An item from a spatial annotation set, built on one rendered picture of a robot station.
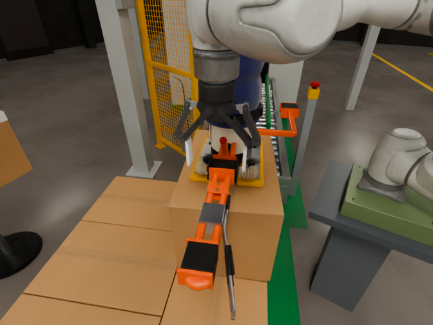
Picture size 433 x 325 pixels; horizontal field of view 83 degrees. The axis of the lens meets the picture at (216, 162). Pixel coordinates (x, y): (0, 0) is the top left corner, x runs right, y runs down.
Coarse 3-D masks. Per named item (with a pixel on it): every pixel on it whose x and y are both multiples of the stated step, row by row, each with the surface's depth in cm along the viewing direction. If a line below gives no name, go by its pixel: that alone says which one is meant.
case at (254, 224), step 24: (192, 144) 122; (264, 144) 122; (192, 168) 105; (264, 168) 105; (192, 192) 92; (240, 192) 92; (264, 192) 92; (192, 216) 88; (240, 216) 85; (264, 216) 84; (240, 240) 92; (264, 240) 91; (240, 264) 101; (264, 264) 99
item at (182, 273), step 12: (192, 240) 55; (204, 240) 55; (192, 252) 53; (204, 252) 53; (216, 252) 53; (192, 264) 50; (204, 264) 50; (216, 264) 55; (180, 276) 50; (192, 276) 49; (204, 276) 49
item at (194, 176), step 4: (204, 140) 121; (208, 140) 120; (200, 152) 112; (200, 156) 108; (204, 156) 108; (196, 160) 107; (200, 160) 105; (204, 160) 102; (208, 160) 102; (196, 164) 104; (192, 172) 99; (196, 172) 98; (192, 176) 97; (196, 176) 97; (200, 176) 97; (204, 176) 97; (192, 180) 97; (196, 180) 97; (200, 180) 97; (204, 180) 96; (208, 180) 96
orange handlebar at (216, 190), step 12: (264, 132) 103; (276, 132) 102; (288, 132) 102; (216, 180) 76; (228, 180) 76; (216, 192) 70; (228, 192) 72; (204, 228) 61; (216, 228) 60; (216, 240) 57; (192, 288) 49; (204, 288) 49
